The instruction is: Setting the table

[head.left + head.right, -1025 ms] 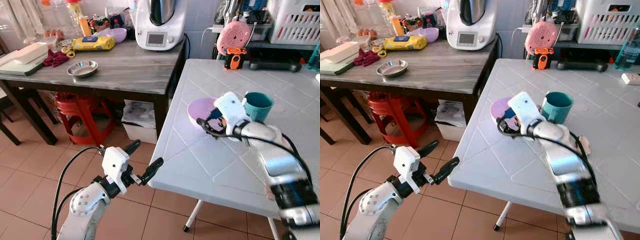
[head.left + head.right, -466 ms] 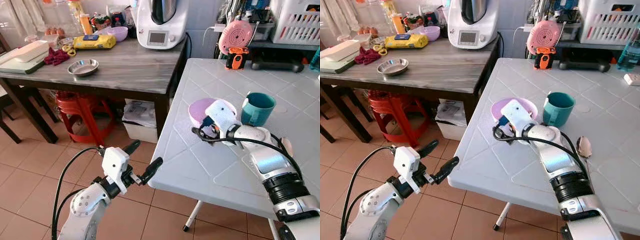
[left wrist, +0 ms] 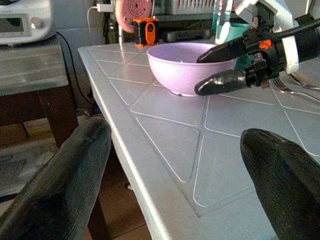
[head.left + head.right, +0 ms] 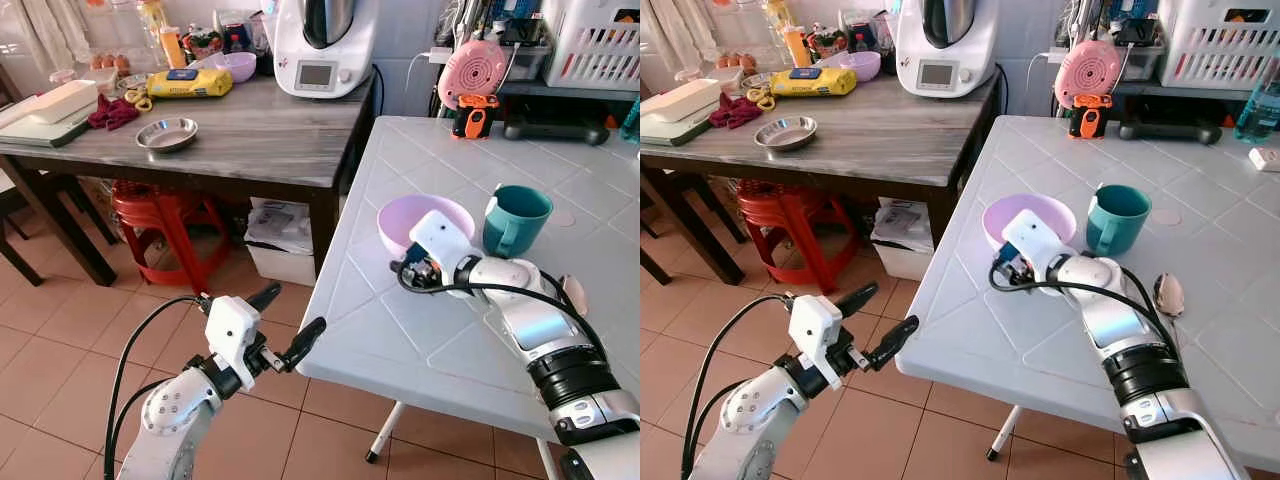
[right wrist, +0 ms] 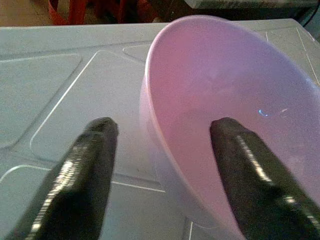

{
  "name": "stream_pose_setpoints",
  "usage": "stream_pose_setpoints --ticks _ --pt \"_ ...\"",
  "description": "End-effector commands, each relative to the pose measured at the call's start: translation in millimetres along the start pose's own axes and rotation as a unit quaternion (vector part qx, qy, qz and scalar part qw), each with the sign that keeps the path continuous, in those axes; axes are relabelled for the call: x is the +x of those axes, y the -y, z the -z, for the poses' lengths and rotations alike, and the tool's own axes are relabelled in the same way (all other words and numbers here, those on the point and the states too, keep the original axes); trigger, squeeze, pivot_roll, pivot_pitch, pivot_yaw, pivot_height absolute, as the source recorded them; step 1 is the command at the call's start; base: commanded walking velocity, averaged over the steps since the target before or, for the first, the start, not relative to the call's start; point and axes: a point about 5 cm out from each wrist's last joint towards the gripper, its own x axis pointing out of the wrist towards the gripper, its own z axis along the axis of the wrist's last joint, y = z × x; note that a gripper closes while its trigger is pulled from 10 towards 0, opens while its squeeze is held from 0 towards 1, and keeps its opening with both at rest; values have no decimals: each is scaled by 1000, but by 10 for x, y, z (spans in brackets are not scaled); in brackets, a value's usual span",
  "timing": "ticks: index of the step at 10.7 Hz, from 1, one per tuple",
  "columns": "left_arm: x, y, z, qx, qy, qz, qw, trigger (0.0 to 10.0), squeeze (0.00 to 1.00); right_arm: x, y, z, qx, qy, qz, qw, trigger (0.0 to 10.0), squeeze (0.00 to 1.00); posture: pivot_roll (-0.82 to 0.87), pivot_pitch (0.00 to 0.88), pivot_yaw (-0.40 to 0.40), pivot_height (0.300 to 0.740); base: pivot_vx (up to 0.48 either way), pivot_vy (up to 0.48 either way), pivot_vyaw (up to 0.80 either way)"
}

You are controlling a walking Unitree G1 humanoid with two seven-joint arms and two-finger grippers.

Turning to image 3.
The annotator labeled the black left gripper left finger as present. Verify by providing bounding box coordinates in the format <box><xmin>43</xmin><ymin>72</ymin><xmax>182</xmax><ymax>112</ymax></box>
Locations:
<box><xmin>0</xmin><ymin>116</ymin><xmax>113</xmax><ymax>240</ymax></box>

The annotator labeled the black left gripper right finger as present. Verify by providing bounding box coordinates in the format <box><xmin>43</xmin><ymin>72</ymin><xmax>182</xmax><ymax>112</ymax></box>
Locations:
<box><xmin>240</xmin><ymin>128</ymin><xmax>320</xmax><ymax>240</ymax></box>

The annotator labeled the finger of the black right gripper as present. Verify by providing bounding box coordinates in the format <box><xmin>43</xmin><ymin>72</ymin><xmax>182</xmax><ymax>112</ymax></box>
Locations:
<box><xmin>196</xmin><ymin>37</ymin><xmax>247</xmax><ymax>64</ymax></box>
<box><xmin>194</xmin><ymin>69</ymin><xmax>251</xmax><ymax>97</ymax></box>

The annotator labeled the teal plastic container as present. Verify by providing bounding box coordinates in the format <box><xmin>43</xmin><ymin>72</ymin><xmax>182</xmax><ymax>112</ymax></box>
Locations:
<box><xmin>211</xmin><ymin>0</ymin><xmax>252</xmax><ymax>45</ymax></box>

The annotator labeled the silver metal fork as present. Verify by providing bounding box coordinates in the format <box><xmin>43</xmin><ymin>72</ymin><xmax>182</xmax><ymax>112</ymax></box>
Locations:
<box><xmin>269</xmin><ymin>76</ymin><xmax>320</xmax><ymax>103</ymax></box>

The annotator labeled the lilac plastic bowl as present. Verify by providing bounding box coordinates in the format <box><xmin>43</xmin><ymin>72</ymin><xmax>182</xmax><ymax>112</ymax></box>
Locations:
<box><xmin>146</xmin><ymin>42</ymin><xmax>238</xmax><ymax>98</ymax></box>

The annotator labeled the white dish rack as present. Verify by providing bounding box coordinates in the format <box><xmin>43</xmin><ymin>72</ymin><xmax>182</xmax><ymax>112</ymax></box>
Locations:
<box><xmin>152</xmin><ymin>0</ymin><xmax>217</xmax><ymax>16</ymax></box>

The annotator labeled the orange and black device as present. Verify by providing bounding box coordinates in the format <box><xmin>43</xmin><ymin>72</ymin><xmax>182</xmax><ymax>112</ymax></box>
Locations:
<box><xmin>132</xmin><ymin>16</ymin><xmax>160</xmax><ymax>48</ymax></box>

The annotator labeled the pink round fan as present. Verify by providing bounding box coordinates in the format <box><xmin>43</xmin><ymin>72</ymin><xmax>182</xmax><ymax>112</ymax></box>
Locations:
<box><xmin>114</xmin><ymin>0</ymin><xmax>154</xmax><ymax>34</ymax></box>

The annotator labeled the dark wooden side table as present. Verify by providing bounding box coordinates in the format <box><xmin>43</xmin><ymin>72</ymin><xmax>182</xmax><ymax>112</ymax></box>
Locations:
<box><xmin>0</xmin><ymin>37</ymin><xmax>80</xmax><ymax>148</ymax></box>

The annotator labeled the white plug adapter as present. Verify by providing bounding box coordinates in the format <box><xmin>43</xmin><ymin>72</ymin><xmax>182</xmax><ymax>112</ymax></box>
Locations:
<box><xmin>96</xmin><ymin>2</ymin><xmax>115</xmax><ymax>13</ymax></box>

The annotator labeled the white kitchen appliance with knob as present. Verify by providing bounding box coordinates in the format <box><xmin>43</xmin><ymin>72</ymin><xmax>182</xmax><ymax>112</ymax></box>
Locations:
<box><xmin>0</xmin><ymin>0</ymin><xmax>57</xmax><ymax>46</ymax></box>

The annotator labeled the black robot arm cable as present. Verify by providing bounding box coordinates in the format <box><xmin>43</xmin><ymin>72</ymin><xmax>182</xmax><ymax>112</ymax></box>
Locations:
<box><xmin>252</xmin><ymin>1</ymin><xmax>320</xmax><ymax>41</ymax></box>

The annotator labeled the black power cable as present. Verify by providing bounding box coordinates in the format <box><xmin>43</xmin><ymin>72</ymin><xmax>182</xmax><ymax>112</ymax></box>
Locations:
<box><xmin>55</xmin><ymin>31</ymin><xmax>97</xmax><ymax>105</ymax></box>

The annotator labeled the white charging cable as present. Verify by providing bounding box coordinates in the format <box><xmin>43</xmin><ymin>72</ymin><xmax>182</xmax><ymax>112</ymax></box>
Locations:
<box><xmin>86</xmin><ymin>6</ymin><xmax>99</xmax><ymax>43</ymax></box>

